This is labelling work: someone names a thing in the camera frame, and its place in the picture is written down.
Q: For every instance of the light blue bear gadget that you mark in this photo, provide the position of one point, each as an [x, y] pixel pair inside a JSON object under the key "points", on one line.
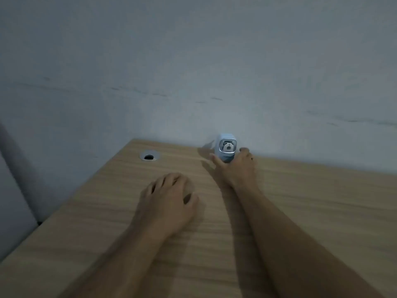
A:
{"points": [[226, 147]]}

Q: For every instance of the person's right thumb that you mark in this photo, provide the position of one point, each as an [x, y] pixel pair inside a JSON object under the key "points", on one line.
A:
{"points": [[218, 162]]}

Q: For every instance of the person's left hand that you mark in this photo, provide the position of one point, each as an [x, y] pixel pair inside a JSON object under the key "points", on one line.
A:
{"points": [[166, 206]]}

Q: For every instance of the person's left forearm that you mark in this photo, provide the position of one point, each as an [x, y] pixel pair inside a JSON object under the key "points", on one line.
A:
{"points": [[124, 263]]}

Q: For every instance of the person's right forearm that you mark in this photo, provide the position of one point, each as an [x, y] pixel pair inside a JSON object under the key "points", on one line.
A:
{"points": [[288, 245]]}

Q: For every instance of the person's right hand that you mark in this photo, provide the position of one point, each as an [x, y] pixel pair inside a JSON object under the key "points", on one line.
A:
{"points": [[238, 172]]}

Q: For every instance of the person's left thumb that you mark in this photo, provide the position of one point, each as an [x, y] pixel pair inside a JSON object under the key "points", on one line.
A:
{"points": [[190, 198]]}

